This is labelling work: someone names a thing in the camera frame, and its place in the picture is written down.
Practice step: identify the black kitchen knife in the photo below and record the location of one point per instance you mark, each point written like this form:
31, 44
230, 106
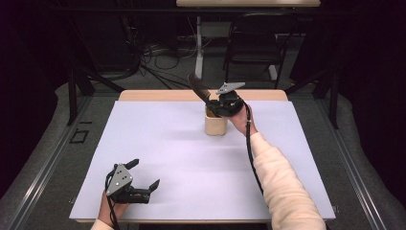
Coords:
198, 87

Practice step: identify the person's right hand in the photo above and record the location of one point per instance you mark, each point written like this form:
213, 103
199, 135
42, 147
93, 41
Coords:
241, 121

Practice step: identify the black metal stand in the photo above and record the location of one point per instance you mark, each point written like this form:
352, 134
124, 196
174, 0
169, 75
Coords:
78, 92
322, 86

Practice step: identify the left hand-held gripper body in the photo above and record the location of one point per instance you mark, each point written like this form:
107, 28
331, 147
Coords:
123, 185

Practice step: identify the beige knife holder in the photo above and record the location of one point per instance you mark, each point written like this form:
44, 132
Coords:
215, 126

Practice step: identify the white desk leg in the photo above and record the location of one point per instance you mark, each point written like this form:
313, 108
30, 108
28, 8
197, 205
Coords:
199, 51

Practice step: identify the black folding chair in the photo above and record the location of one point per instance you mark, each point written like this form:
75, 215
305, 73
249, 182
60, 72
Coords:
255, 48

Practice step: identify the white table sheet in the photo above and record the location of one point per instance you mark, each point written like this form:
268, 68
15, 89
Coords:
191, 166

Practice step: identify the person's left hand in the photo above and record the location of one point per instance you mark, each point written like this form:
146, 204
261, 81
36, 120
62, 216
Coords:
111, 212

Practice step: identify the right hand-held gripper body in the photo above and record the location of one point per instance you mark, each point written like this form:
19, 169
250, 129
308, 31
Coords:
230, 100

